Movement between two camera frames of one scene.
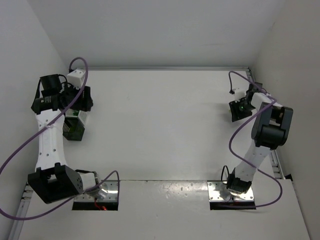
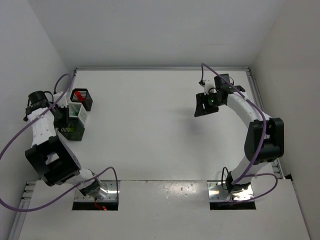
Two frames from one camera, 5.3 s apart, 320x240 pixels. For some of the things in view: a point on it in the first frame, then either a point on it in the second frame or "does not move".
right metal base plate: (218, 192) does not move
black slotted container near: (73, 128) does not move
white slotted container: (82, 115) does not move
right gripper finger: (239, 110) → (202, 105)
